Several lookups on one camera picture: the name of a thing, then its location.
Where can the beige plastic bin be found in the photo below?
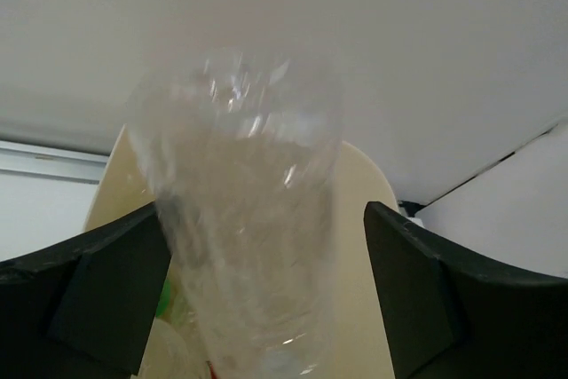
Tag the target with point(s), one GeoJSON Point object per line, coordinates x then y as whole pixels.
{"type": "Point", "coordinates": [361, 348]}

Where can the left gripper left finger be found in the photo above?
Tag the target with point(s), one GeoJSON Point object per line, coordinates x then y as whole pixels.
{"type": "Point", "coordinates": [84, 308]}

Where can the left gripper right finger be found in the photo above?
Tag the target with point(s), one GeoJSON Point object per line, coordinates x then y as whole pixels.
{"type": "Point", "coordinates": [450, 312]}

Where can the clear bottle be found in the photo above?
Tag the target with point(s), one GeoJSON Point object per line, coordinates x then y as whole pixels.
{"type": "Point", "coordinates": [166, 356]}
{"type": "Point", "coordinates": [238, 148]}

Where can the green plastic bottle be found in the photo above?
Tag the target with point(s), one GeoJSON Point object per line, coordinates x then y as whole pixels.
{"type": "Point", "coordinates": [164, 299]}

